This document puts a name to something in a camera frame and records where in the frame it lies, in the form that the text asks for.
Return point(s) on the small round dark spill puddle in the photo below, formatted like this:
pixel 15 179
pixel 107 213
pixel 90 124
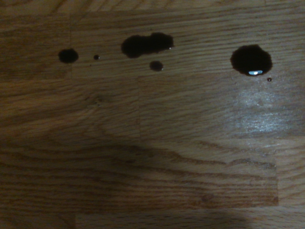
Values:
pixel 68 55

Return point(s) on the tiny dark spill drop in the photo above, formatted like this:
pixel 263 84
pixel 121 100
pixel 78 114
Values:
pixel 269 79
pixel 96 57

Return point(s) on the medium dark spill drop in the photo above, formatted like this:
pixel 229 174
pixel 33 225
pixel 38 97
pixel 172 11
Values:
pixel 156 65

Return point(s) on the large round dark spill puddle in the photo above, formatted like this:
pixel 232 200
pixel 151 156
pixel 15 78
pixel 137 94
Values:
pixel 250 58

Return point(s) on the elongated dark spill puddle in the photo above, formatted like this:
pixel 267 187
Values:
pixel 143 45

